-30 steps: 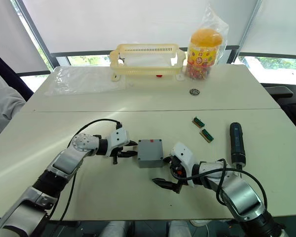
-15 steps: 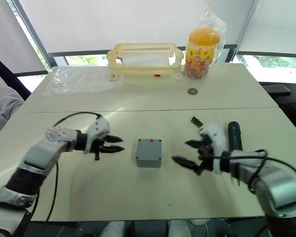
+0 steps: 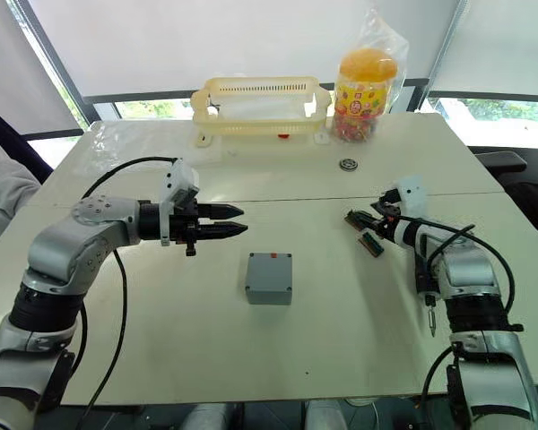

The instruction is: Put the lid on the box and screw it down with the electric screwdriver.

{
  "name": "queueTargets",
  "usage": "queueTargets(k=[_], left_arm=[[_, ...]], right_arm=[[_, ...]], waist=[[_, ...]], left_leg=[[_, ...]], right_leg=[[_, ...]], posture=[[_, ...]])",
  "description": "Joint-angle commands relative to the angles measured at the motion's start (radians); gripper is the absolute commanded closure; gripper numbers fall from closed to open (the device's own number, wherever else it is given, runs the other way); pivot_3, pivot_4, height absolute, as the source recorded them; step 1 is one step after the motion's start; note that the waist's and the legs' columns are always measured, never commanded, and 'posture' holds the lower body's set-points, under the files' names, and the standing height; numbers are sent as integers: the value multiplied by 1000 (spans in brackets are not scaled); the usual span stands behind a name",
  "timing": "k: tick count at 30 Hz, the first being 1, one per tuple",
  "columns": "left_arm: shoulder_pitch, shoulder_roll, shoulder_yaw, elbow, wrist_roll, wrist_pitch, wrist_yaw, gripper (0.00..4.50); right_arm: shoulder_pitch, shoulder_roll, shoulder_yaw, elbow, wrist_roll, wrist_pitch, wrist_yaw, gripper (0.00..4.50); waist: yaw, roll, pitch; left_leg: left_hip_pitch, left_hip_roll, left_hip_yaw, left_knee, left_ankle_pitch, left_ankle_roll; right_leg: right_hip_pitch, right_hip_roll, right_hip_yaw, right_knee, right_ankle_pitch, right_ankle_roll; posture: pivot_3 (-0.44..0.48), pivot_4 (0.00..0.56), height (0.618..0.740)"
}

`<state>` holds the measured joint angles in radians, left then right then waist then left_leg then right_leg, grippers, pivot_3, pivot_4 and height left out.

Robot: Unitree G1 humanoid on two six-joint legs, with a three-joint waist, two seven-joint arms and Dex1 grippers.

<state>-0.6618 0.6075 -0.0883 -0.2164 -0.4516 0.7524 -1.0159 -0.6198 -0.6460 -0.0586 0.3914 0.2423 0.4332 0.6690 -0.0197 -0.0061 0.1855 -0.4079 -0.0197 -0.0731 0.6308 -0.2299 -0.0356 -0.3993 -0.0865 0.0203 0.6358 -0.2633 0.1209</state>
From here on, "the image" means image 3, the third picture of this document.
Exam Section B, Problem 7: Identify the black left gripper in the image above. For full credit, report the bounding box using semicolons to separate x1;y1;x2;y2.
168;201;249;258

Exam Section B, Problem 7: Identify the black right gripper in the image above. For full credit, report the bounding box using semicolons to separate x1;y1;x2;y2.
344;189;404;260

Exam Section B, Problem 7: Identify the grey metal box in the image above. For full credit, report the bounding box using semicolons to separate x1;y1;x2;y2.
243;252;294;306

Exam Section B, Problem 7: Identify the candy jar with orange lid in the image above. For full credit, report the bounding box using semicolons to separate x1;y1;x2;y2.
332;47;399;143

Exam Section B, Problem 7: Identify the cream plastic slotted basket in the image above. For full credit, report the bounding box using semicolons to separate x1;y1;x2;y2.
189;76;333;149

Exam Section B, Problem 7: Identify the black office chair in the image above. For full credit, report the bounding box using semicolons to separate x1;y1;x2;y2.
467;144;538;253

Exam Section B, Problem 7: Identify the grey rounded shape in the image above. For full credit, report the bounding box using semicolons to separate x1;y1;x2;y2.
303;399;350;430
178;401;246;430

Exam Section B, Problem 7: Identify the clear plastic bag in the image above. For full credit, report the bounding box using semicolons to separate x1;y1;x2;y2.
330;2;410;145

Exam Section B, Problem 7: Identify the person in grey clothing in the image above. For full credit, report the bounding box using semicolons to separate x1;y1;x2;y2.
0;128;42;259

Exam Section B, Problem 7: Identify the dark chair back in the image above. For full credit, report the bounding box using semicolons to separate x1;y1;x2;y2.
0;99;55;185

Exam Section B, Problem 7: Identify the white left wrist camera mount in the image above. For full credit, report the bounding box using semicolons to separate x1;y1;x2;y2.
159;159;202;248

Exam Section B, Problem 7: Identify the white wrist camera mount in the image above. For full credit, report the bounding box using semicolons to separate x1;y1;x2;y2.
159;159;202;248
394;175;430;217

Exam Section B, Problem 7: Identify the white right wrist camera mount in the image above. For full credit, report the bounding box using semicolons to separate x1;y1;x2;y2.
394;175;430;217

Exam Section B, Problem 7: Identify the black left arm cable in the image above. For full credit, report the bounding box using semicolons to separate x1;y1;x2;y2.
74;156;180;430

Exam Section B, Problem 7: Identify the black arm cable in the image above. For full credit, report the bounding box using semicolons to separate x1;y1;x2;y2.
420;223;525;407
74;156;180;430

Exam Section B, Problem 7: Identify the dark window frame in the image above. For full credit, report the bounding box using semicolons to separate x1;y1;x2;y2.
81;77;432;118

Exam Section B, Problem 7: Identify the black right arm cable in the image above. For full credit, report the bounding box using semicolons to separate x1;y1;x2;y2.
420;223;525;407

